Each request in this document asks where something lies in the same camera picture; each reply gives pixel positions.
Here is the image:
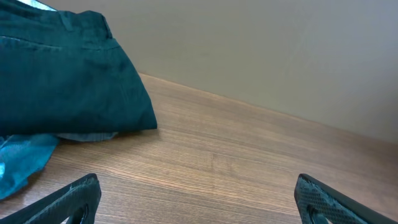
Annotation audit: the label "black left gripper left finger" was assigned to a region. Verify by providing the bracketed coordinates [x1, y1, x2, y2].
[1, 173, 101, 224]

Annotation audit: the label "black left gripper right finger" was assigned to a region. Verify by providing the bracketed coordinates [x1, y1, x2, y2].
[294, 174, 397, 224]

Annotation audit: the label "light blue folded garment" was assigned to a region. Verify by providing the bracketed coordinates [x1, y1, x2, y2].
[1, 133, 116, 199]

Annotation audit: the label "dark green folded trousers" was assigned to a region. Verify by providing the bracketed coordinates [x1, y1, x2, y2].
[1, 1, 157, 135]

